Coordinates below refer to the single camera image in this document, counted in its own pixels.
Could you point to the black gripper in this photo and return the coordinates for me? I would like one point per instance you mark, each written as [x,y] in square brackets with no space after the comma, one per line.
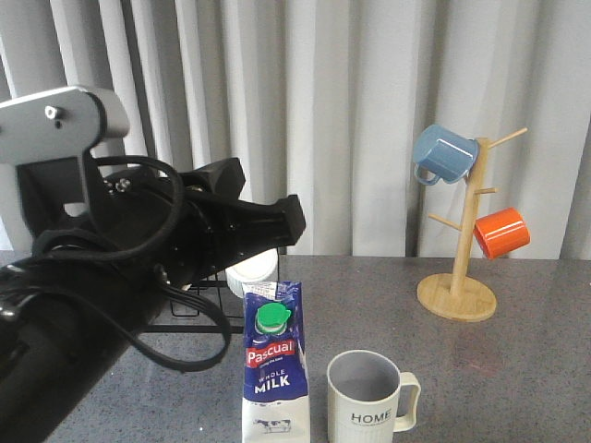
[114,218]

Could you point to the blue white milk carton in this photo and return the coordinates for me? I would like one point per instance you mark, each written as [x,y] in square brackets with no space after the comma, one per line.
[275,405]

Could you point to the white HOME mug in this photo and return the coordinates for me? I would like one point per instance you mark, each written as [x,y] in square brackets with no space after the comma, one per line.
[369,398]

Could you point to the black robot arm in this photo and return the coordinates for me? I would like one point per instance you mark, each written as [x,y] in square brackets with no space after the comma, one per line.
[58,340]

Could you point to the white ribbed mug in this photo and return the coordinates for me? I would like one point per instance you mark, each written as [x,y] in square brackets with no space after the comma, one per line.
[262,267]

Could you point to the grey pleated curtain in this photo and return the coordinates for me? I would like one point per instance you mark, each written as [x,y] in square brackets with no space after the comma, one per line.
[325,99]

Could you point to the blue enamel mug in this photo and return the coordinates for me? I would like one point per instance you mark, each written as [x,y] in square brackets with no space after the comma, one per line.
[441,154]

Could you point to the wooden mug tree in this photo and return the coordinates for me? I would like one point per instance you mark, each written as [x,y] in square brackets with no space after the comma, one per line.
[455,295]

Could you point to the orange enamel mug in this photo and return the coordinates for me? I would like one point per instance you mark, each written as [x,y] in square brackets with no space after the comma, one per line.
[501,232]

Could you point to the black wire mug rack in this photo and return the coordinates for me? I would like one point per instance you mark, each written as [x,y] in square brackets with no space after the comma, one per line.
[202,301]

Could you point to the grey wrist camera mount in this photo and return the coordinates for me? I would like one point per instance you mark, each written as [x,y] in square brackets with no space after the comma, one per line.
[48,135]

